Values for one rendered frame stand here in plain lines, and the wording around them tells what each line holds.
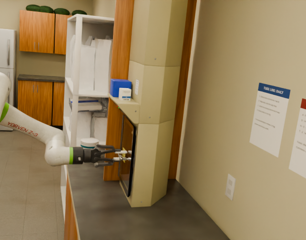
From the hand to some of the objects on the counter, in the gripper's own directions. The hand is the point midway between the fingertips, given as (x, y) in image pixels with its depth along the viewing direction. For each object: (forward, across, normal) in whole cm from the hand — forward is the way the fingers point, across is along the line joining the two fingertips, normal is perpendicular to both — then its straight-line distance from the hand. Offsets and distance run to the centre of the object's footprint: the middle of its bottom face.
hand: (120, 155), depth 192 cm
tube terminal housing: (+18, -26, +5) cm, 32 cm away
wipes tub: (-8, -26, +66) cm, 71 cm away
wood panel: (+21, -26, +28) cm, 43 cm away
